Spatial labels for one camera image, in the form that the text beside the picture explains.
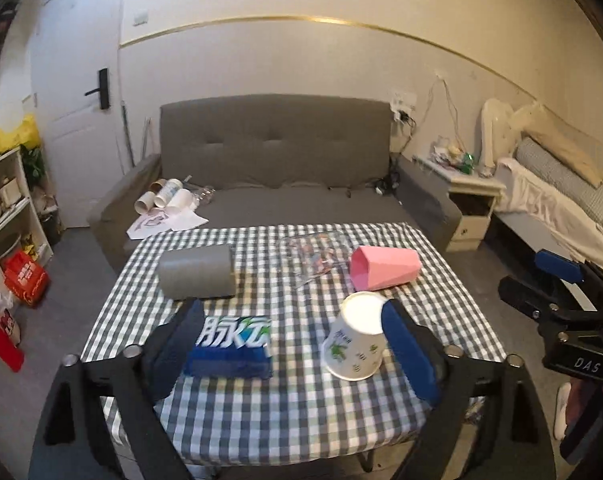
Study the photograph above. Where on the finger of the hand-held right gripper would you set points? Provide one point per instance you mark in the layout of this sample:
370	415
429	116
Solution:
526	294
556	265

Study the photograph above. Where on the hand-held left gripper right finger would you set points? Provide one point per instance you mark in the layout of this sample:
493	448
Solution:
411	355

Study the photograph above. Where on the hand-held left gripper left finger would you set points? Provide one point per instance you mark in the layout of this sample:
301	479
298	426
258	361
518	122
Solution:
174	360

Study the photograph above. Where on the white paper cup green print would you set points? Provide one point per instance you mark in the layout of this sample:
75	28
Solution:
354	345

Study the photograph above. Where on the grey cup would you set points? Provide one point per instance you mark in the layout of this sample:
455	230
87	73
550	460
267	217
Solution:
196	272

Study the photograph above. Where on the pink faceted cup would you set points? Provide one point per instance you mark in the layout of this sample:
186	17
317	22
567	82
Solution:
386	267

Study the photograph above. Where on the plain white paper cup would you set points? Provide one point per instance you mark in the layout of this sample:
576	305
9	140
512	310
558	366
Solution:
180	202

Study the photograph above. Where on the brown paper cup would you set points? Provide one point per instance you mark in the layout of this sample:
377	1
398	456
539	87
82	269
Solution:
156	184

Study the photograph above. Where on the bed with white sheet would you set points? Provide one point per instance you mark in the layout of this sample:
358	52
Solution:
546	210

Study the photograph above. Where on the blue labelled packet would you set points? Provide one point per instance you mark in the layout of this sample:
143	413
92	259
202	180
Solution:
231	355

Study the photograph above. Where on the checkered bolster pillow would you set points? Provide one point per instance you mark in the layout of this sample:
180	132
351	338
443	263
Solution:
566	180

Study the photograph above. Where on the cream nightstand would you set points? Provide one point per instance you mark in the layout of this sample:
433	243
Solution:
476	187

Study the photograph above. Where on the beige pillow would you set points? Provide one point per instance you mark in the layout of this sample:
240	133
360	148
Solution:
559	152

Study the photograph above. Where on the checkered tablecloth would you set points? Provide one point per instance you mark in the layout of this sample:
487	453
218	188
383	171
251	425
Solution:
291	410

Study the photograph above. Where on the clear plastic bag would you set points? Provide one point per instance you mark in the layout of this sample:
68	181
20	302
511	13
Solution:
314	260

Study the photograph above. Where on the printed paper sheets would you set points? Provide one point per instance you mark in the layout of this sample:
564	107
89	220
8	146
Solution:
154	224

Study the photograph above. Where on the clutter on nightstand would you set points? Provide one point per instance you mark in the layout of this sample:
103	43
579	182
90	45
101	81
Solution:
451	155

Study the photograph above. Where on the white paper tube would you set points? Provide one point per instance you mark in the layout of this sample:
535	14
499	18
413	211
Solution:
144	203

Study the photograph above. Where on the clear plastic bottle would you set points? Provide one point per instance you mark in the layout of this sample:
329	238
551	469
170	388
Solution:
204	195

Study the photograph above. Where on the black waste bin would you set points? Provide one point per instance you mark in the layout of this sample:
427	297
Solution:
52	225

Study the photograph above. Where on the white shelf unit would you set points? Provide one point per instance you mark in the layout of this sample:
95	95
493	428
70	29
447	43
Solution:
23	200

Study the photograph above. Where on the metal rods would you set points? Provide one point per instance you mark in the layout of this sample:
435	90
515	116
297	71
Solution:
127	135

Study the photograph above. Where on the white door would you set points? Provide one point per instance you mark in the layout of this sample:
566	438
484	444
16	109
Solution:
76	150

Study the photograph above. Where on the green plant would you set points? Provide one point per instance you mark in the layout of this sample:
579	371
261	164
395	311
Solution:
33	162

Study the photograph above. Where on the grey sofa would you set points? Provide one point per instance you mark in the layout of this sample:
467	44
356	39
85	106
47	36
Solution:
281	135

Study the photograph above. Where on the yellow plastic bag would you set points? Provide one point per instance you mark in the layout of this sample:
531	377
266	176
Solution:
13	135

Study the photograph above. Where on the white wall socket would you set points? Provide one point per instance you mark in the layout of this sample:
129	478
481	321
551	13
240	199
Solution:
404	104

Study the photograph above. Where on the white light switch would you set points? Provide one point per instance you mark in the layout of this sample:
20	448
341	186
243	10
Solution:
140	17

